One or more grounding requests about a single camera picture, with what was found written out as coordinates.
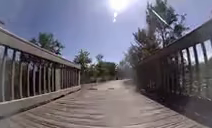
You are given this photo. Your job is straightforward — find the pale wooden bridge railing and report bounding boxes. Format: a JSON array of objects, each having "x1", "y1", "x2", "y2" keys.
[{"x1": 0, "y1": 23, "x2": 82, "y2": 118}]

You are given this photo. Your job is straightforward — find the wooden plank bridge deck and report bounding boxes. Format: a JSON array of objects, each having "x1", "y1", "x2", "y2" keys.
[{"x1": 0, "y1": 79, "x2": 208, "y2": 128}]

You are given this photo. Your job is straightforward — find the tall leafy tree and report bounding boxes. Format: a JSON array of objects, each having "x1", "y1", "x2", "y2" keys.
[{"x1": 119, "y1": 0, "x2": 191, "y2": 80}]

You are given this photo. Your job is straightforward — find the dark wooden bridge railing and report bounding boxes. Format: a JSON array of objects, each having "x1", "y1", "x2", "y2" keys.
[{"x1": 135, "y1": 15, "x2": 212, "y2": 128}]

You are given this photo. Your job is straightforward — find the row of green trees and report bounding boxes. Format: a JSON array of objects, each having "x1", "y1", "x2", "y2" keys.
[{"x1": 29, "y1": 32, "x2": 119, "y2": 84}]

